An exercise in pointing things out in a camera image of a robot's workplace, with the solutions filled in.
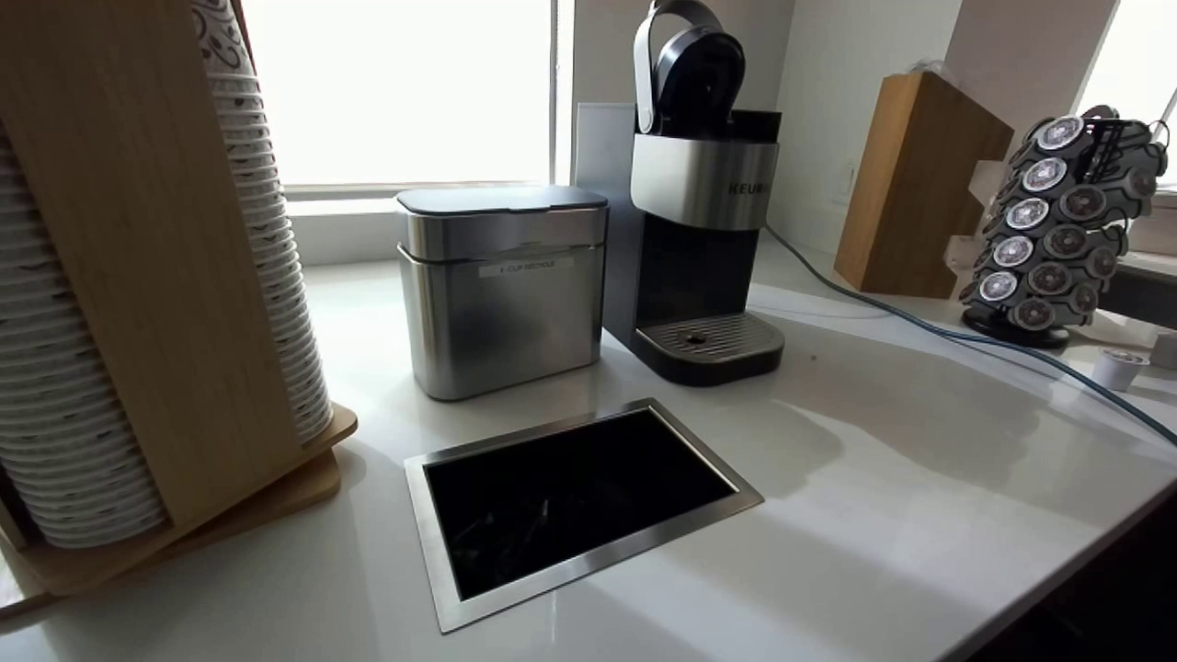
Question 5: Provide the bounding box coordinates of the black silver pod coffee machine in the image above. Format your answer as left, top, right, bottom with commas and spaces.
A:
601, 0, 787, 391

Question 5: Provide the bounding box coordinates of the steel framed counter trash chute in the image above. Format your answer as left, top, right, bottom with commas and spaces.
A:
400, 396, 764, 635

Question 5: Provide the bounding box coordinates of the stack of paper cups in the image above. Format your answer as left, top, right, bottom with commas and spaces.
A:
0, 120, 174, 553
186, 0, 337, 448

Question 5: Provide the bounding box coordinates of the coffee pod carousel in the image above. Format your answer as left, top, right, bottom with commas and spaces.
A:
955, 102, 1169, 349

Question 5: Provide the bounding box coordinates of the stainless steel canister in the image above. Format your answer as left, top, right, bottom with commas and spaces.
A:
395, 184, 613, 403

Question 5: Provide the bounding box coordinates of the window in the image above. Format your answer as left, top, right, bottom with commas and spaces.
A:
234, 0, 577, 200

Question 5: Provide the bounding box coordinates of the wooden knife block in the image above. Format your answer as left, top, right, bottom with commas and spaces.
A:
830, 66, 1020, 300

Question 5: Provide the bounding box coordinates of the wooden cup dispenser stand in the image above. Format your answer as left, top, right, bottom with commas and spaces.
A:
0, 0, 360, 604

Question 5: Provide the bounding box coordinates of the small white adapter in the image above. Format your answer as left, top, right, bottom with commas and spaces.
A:
1078, 344, 1154, 396

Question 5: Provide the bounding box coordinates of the black box device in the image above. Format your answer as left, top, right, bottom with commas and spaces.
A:
1102, 258, 1177, 332

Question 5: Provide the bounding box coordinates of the blue cable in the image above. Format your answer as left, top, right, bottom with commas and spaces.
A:
760, 220, 1177, 448

